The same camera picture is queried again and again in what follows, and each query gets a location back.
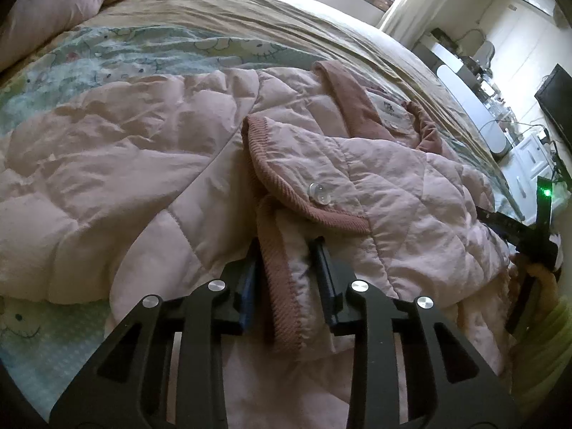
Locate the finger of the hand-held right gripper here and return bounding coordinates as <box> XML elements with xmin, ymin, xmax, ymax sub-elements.
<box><xmin>475</xmin><ymin>206</ymin><xmax>532</xmax><ymax>247</ymax></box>

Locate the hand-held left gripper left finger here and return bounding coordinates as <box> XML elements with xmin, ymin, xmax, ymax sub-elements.
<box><xmin>48</xmin><ymin>237</ymin><xmax>263</xmax><ymax>429</ymax></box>

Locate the person's right hand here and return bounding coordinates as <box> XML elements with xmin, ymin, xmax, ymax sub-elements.
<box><xmin>511</xmin><ymin>255</ymin><xmax>560</xmax><ymax>298</ymax></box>

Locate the white desk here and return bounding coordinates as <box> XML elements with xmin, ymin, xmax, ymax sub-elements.
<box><xmin>411</xmin><ymin>30</ymin><xmax>471</xmax><ymax>73</ymax></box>

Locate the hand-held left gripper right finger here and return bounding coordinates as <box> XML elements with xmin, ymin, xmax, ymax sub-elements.
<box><xmin>308</xmin><ymin>236</ymin><xmax>523</xmax><ymax>429</ymax></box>

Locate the tan bed sheet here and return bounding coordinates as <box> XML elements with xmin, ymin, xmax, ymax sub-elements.
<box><xmin>79</xmin><ymin>0</ymin><xmax>499</xmax><ymax>159</ymax></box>

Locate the pink quilted jacket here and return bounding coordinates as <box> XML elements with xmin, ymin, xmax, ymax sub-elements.
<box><xmin>0</xmin><ymin>59</ymin><xmax>516</xmax><ymax>429</ymax></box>

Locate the white chair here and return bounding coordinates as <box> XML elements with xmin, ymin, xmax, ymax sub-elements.
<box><xmin>473</xmin><ymin>40</ymin><xmax>498</xmax><ymax>71</ymax></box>

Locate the cream curtain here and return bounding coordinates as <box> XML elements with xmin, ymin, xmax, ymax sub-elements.
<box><xmin>376</xmin><ymin>0</ymin><xmax>448</xmax><ymax>42</ymax></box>

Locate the white dresser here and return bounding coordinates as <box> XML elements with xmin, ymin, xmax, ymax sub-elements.
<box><xmin>499</xmin><ymin>133</ymin><xmax>556</xmax><ymax>225</ymax></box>

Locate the black television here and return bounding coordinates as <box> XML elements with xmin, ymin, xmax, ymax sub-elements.
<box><xmin>534</xmin><ymin>63</ymin><xmax>572</xmax><ymax>137</ymax></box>

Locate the pink duvet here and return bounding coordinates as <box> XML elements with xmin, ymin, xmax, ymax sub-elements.
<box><xmin>0</xmin><ymin>0</ymin><xmax>213</xmax><ymax>73</ymax></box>

